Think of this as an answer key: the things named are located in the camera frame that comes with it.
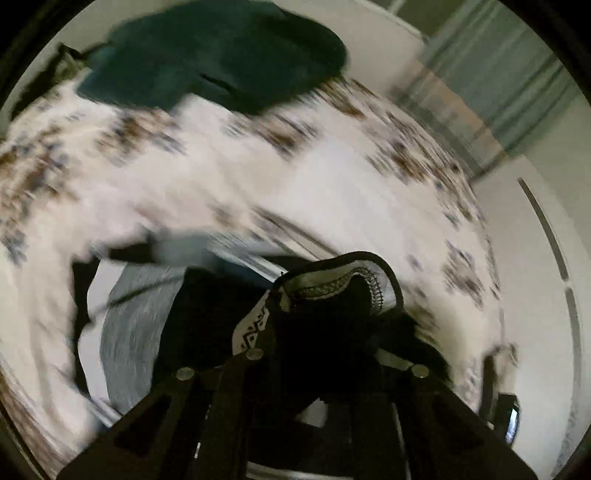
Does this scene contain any teal curtain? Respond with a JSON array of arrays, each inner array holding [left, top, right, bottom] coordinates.
[[392, 0, 578, 178]]

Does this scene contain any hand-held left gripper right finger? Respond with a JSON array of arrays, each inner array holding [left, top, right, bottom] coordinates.
[[350, 357, 539, 480]]

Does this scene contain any light blue cloth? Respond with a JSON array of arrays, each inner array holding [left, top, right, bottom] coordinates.
[[152, 233, 278, 278]]

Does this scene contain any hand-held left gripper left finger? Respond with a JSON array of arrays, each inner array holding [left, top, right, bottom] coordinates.
[[58, 277, 283, 480]]

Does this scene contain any dark green cloth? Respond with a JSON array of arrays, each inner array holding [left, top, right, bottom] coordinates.
[[76, 0, 349, 116]]

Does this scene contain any dark object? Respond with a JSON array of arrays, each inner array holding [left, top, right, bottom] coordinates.
[[9, 41, 112, 121]]

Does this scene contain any floral bedsheet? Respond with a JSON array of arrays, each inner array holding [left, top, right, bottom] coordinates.
[[0, 76, 518, 476]]

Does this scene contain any grey striped cloth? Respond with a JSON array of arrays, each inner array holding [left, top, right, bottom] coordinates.
[[74, 258, 195, 414]]

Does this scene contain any black white patterned small garment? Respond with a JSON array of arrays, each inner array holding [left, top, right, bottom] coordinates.
[[161, 251, 453, 416]]

